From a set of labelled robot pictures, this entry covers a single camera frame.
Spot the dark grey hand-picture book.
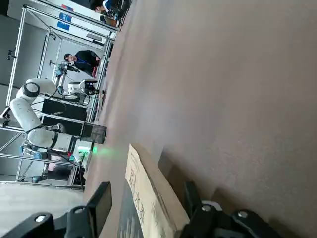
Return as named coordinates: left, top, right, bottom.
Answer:
left=116, top=143, right=191, bottom=238

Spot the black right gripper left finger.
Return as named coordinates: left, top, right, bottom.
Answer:
left=0, top=182, right=112, bottom=238

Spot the aluminium frame cage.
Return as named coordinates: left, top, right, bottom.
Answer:
left=0, top=4, right=117, bottom=184

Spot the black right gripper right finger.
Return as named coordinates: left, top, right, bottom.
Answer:
left=182, top=182, right=280, bottom=238

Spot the person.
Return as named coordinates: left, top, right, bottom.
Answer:
left=63, top=50, right=101, bottom=78

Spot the black panel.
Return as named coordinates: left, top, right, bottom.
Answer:
left=41, top=98, right=88, bottom=137

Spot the black mesh pen holder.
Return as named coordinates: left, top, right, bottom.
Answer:
left=80, top=121, right=107, bottom=145

